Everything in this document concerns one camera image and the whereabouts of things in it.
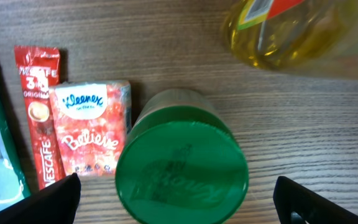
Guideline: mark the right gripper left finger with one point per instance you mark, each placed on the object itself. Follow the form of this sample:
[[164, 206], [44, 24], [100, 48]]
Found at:
[[55, 204]]

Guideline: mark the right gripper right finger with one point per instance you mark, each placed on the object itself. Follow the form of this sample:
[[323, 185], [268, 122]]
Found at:
[[295, 204]]

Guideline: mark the green lid jar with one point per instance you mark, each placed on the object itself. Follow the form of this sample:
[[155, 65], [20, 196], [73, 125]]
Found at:
[[181, 163]]

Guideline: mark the red Nescafe coffee stick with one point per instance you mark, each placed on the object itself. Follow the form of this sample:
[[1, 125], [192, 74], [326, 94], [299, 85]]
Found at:
[[39, 70]]

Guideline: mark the yellow Vim dish soap bottle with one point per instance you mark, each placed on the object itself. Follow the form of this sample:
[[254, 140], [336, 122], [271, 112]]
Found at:
[[315, 38]]

